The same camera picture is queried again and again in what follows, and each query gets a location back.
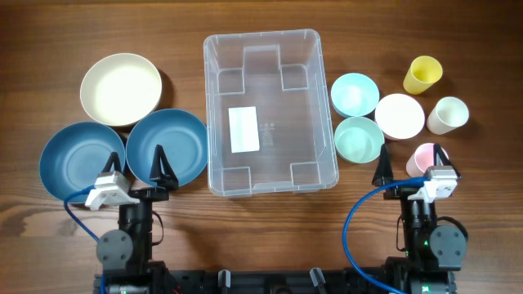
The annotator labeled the blue right cable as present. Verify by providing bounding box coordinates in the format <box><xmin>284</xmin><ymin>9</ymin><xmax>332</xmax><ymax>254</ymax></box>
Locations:
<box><xmin>342</xmin><ymin>176</ymin><xmax>431</xmax><ymax>294</ymax></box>

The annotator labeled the cream plastic cup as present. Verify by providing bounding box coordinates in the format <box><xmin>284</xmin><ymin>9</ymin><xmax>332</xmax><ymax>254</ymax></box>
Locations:
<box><xmin>427</xmin><ymin>96</ymin><xmax>470</xmax><ymax>135</ymax></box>

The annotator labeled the pink plastic bowl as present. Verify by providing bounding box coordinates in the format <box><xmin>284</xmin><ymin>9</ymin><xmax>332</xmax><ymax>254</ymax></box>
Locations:
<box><xmin>374</xmin><ymin>93</ymin><xmax>425</xmax><ymax>140</ymax></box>

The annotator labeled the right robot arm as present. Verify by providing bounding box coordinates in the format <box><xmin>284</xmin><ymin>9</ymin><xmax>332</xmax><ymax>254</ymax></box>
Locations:
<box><xmin>373</xmin><ymin>144</ymin><xmax>468</xmax><ymax>293</ymax></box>

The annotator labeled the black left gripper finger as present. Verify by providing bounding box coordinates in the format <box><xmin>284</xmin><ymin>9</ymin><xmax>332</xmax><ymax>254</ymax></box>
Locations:
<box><xmin>150</xmin><ymin>145</ymin><xmax>179</xmax><ymax>190</ymax></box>
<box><xmin>101</xmin><ymin>152</ymin><xmax>122</xmax><ymax>173</ymax></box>

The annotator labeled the blue left cable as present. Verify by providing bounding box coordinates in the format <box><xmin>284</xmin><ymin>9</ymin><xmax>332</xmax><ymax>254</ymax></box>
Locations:
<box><xmin>63</xmin><ymin>185</ymin><xmax>108</xmax><ymax>294</ymax></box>

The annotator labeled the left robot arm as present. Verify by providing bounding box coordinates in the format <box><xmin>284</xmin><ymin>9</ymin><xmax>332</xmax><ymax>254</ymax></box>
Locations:
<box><xmin>86</xmin><ymin>145</ymin><xmax>182</xmax><ymax>294</ymax></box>

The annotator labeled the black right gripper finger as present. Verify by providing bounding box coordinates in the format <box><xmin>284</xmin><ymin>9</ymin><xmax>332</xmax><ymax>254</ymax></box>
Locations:
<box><xmin>372</xmin><ymin>144</ymin><xmax>394</xmax><ymax>187</ymax></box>
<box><xmin>432</xmin><ymin>144</ymin><xmax>462</xmax><ymax>179</ymax></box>

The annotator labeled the yellow plastic cup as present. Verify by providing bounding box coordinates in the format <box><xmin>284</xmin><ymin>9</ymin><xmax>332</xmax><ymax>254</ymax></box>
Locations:
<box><xmin>403</xmin><ymin>56</ymin><xmax>443</xmax><ymax>95</ymax></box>

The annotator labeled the blue plastic plate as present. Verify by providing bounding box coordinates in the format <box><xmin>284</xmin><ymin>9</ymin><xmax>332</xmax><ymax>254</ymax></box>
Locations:
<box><xmin>39</xmin><ymin>122</ymin><xmax>125</xmax><ymax>201</ymax></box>
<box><xmin>126</xmin><ymin>109</ymin><xmax>208</xmax><ymax>186</ymax></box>

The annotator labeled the light blue plastic bowl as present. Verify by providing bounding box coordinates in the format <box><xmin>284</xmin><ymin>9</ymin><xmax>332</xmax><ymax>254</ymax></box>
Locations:
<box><xmin>330</xmin><ymin>73</ymin><xmax>380</xmax><ymax>118</ymax></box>

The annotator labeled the cream plastic plate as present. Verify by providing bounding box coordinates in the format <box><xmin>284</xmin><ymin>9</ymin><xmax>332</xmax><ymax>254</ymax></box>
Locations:
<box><xmin>79</xmin><ymin>53</ymin><xmax>163</xmax><ymax>127</ymax></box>

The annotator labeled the blue cable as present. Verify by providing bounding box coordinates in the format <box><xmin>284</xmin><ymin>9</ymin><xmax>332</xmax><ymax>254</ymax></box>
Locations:
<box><xmin>63</xmin><ymin>185</ymin><xmax>108</xmax><ymax>294</ymax></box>
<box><xmin>342</xmin><ymin>176</ymin><xmax>431</xmax><ymax>294</ymax></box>

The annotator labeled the clear plastic storage bin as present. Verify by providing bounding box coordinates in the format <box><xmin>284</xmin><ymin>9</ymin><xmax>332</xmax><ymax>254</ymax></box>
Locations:
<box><xmin>203</xmin><ymin>29</ymin><xmax>339</xmax><ymax>198</ymax></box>

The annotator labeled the mint green plastic bowl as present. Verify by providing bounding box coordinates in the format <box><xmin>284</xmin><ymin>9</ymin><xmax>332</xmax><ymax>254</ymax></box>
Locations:
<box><xmin>334</xmin><ymin>117</ymin><xmax>385</xmax><ymax>164</ymax></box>

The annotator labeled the pink plastic cup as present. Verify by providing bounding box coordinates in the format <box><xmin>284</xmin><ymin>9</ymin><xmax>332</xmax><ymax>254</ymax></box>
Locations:
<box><xmin>405</xmin><ymin>143</ymin><xmax>435</xmax><ymax>177</ymax></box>

